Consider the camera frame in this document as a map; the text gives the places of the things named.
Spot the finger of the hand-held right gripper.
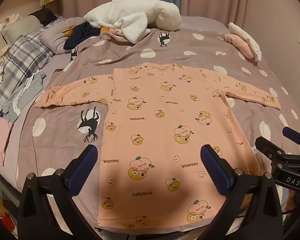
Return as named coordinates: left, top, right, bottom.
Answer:
left=255, top=136, right=290, bottom=165
left=282, top=127, right=300, bottom=153

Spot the pink folded cloth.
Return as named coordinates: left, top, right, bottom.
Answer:
left=224, top=33, right=255, bottom=60

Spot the grey white cloth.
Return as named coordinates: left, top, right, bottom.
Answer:
left=2, top=72, right=47, bottom=120

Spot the small white plush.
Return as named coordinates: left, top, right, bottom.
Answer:
left=4, top=14, right=23, bottom=24

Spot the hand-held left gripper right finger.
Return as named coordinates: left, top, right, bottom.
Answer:
left=200, top=144, right=283, bottom=240

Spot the pink cartoon print shirt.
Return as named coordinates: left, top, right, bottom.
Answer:
left=35, top=62, right=282, bottom=229

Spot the dark brown cushion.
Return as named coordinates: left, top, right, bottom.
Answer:
left=35, top=8, right=58, bottom=23

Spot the pink and white pillow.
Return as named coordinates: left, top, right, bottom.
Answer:
left=227, top=22, right=263, bottom=62

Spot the orange red bag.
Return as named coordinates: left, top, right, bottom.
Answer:
left=0, top=192, right=15, bottom=233

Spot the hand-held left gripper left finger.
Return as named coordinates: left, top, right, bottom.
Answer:
left=17, top=144, right=100, bottom=240

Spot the taupe spotted blanket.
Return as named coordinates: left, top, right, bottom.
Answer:
left=12, top=15, right=300, bottom=233

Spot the white plush toy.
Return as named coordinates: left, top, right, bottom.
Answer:
left=84, top=0, right=182, bottom=44

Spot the beige pillow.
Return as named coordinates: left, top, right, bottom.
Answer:
left=1, top=15, right=44, bottom=43

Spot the plaid quilt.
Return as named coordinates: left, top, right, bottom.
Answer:
left=0, top=27, right=55, bottom=113

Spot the grey pillow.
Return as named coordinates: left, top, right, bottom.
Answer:
left=39, top=16, right=85, bottom=54

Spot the navy garment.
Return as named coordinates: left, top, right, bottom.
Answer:
left=64, top=22, right=102, bottom=50

